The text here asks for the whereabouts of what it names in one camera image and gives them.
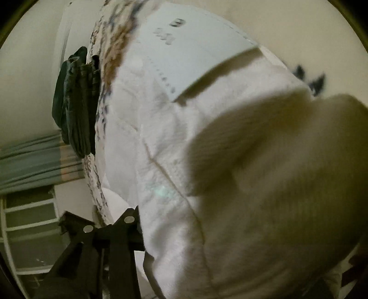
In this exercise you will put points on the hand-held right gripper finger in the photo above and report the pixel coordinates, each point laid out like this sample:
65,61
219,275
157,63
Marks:
115,258

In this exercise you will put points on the white pants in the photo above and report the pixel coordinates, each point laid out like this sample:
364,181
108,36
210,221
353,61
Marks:
172,129

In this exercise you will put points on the striped curtain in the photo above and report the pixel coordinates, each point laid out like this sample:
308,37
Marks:
28,164

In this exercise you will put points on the folded blue jeans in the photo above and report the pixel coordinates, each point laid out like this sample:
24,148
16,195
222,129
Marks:
82,115

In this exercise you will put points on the white headboard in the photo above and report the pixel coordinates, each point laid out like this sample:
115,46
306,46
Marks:
64,34

